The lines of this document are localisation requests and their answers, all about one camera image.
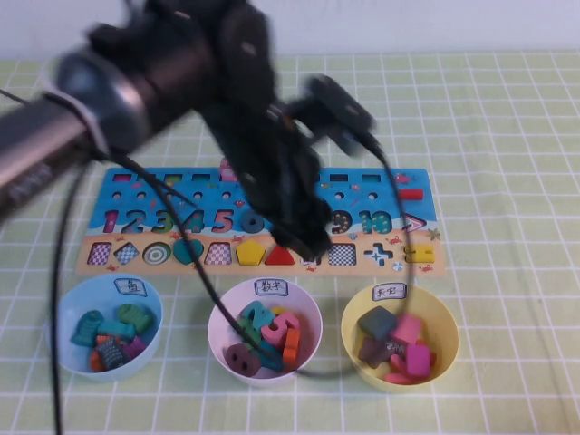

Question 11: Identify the paper label on blue bowl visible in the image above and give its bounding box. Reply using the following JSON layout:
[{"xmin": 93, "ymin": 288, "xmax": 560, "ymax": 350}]
[{"xmin": 113, "ymin": 276, "xmax": 149, "ymax": 299}]

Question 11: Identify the teal heart piece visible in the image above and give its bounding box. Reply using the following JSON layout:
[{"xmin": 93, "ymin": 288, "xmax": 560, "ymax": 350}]
[{"xmin": 173, "ymin": 238, "xmax": 204, "ymax": 266}]

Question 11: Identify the dark grey fish piece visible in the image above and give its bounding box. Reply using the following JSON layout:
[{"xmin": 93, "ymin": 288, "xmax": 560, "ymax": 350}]
[{"xmin": 96, "ymin": 337, "xmax": 130, "ymax": 371}]

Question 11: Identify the teal number two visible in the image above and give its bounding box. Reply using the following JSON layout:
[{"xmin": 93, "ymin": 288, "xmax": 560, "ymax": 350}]
[{"xmin": 238, "ymin": 300, "xmax": 273, "ymax": 332}]

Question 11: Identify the brown star piece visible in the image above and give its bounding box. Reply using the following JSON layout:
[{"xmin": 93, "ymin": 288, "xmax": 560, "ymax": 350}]
[{"xmin": 357, "ymin": 337, "xmax": 393, "ymax": 369}]

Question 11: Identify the green grid tablecloth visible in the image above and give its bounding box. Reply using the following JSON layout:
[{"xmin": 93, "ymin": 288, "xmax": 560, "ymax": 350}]
[{"xmin": 0, "ymin": 49, "xmax": 580, "ymax": 435}]

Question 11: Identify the teal number four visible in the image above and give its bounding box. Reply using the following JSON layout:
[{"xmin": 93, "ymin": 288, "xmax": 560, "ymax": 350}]
[{"xmin": 256, "ymin": 339, "xmax": 286, "ymax": 373}]

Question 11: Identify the magenta rectangle piece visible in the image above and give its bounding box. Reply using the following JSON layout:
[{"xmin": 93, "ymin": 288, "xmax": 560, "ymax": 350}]
[{"xmin": 404, "ymin": 343, "xmax": 431, "ymax": 378}]

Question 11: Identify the pale pink bowl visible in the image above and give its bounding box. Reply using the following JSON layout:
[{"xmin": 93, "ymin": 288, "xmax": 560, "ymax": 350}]
[{"xmin": 208, "ymin": 277, "xmax": 324, "ymax": 389}]

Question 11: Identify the pink trapezoid piece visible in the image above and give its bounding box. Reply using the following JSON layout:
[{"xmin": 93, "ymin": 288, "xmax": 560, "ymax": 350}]
[{"xmin": 388, "ymin": 313, "xmax": 425, "ymax": 348}]

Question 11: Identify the coral oval piece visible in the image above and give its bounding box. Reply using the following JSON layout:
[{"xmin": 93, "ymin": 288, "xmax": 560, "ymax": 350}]
[{"xmin": 383, "ymin": 371, "xmax": 425, "ymax": 385}]

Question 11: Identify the brown number eight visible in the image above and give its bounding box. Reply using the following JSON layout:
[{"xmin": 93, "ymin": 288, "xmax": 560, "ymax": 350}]
[{"xmin": 225, "ymin": 343, "xmax": 263, "ymax": 377}]

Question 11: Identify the teal fish piece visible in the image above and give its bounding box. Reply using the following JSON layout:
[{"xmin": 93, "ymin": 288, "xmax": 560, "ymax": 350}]
[{"xmin": 97, "ymin": 319, "xmax": 137, "ymax": 343}]

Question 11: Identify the yellow equals sign piece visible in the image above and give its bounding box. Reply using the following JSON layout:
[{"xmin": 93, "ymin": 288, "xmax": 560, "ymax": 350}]
[{"xmin": 404, "ymin": 244, "xmax": 435, "ymax": 264}]

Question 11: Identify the purple fish piece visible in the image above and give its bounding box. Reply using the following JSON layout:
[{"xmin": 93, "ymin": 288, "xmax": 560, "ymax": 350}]
[{"xmin": 121, "ymin": 335, "xmax": 149, "ymax": 362}]

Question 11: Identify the paper label on yellow bowl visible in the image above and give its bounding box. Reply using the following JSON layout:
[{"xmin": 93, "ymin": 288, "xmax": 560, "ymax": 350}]
[{"xmin": 372, "ymin": 283, "xmax": 407, "ymax": 302}]

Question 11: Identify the thin black cable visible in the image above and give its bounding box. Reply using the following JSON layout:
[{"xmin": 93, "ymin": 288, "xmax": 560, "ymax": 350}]
[{"xmin": 135, "ymin": 169, "xmax": 200, "ymax": 214}]

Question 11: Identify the yellow pentagon piece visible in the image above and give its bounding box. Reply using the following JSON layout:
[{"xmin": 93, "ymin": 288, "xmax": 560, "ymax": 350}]
[{"xmin": 235, "ymin": 239, "xmax": 266, "ymax": 266}]

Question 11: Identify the paper label on pink bowl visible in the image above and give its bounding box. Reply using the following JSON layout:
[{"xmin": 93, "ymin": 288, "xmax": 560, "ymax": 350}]
[{"xmin": 255, "ymin": 277, "xmax": 290, "ymax": 298}]

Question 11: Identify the dark grey-green square piece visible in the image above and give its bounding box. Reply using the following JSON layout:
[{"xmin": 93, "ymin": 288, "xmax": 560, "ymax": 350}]
[{"xmin": 356, "ymin": 305, "xmax": 399, "ymax": 341}]

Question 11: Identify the green number three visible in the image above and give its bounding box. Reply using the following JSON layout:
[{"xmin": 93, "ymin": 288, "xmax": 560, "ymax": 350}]
[{"xmin": 230, "ymin": 316, "xmax": 262, "ymax": 357}]

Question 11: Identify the blue-green striped fish piece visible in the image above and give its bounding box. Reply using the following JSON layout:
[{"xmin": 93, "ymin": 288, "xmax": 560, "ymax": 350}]
[{"xmin": 69, "ymin": 310, "xmax": 107, "ymax": 348}]

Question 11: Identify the long black camera cable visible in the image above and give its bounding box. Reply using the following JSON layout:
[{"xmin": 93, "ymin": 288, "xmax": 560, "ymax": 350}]
[{"xmin": 108, "ymin": 130, "xmax": 411, "ymax": 380}]

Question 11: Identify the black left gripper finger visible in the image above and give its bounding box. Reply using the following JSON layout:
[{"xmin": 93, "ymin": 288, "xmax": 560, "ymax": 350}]
[
  {"xmin": 296, "ymin": 235, "xmax": 331, "ymax": 263},
  {"xmin": 271, "ymin": 228, "xmax": 303, "ymax": 248}
]

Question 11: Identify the dark blue number six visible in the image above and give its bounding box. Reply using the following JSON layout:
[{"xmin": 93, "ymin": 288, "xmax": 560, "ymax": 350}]
[{"xmin": 241, "ymin": 208, "xmax": 273, "ymax": 235}]

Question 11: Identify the orange number piece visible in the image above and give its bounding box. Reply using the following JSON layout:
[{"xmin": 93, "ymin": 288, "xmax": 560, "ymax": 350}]
[{"xmin": 281, "ymin": 328, "xmax": 302, "ymax": 373}]

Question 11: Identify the light blue bowl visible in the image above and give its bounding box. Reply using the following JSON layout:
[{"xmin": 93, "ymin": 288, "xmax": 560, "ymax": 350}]
[{"xmin": 46, "ymin": 274, "xmax": 163, "ymax": 382}]

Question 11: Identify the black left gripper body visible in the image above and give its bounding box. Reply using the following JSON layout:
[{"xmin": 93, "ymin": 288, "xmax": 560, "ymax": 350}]
[{"xmin": 203, "ymin": 103, "xmax": 334, "ymax": 241}]

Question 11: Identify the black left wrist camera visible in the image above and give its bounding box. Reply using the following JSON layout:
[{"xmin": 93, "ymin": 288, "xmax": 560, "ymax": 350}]
[{"xmin": 289, "ymin": 74, "xmax": 378, "ymax": 158}]

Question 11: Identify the pink number five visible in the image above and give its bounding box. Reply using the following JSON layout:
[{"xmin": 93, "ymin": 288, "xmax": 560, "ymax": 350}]
[{"xmin": 259, "ymin": 312, "xmax": 301, "ymax": 348}]

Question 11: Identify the white cable tie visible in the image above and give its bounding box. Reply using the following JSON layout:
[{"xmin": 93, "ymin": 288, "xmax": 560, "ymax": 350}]
[{"xmin": 43, "ymin": 90, "xmax": 112, "ymax": 158}]

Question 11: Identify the yellow bowl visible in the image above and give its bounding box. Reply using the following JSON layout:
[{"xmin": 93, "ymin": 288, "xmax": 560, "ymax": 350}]
[{"xmin": 340, "ymin": 283, "xmax": 460, "ymax": 394}]

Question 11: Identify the red triangle piece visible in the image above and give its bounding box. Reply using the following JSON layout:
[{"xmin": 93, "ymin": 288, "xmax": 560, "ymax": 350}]
[{"xmin": 265, "ymin": 244, "xmax": 298, "ymax": 266}]

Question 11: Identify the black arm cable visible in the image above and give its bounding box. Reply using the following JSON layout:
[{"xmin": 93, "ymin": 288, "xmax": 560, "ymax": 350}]
[{"xmin": 47, "ymin": 158, "xmax": 92, "ymax": 435}]

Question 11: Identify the blue beach puzzle board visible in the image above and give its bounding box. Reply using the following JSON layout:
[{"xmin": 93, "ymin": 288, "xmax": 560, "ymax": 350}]
[{"xmin": 73, "ymin": 167, "xmax": 448, "ymax": 277}]

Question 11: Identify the green fish piece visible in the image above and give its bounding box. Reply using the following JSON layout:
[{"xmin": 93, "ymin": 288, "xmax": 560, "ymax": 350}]
[{"xmin": 117, "ymin": 303, "xmax": 154, "ymax": 335}]

